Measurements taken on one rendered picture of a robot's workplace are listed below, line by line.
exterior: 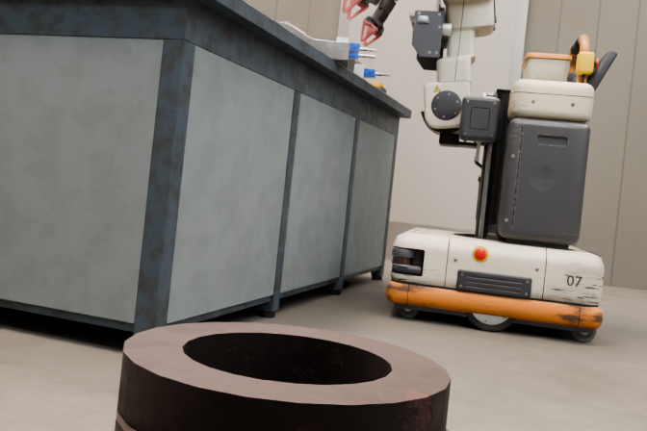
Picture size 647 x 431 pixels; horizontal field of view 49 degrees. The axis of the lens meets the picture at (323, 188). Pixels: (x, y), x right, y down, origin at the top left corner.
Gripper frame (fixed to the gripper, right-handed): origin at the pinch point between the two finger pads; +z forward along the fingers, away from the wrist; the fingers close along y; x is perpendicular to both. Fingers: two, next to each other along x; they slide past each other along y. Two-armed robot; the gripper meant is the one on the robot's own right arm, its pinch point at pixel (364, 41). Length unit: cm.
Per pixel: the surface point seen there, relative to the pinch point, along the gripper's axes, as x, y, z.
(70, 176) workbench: -7, 140, 74
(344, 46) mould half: 11, 64, 12
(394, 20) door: -28, -158, -39
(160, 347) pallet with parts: 59, 249, 48
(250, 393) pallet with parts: 64, 254, 45
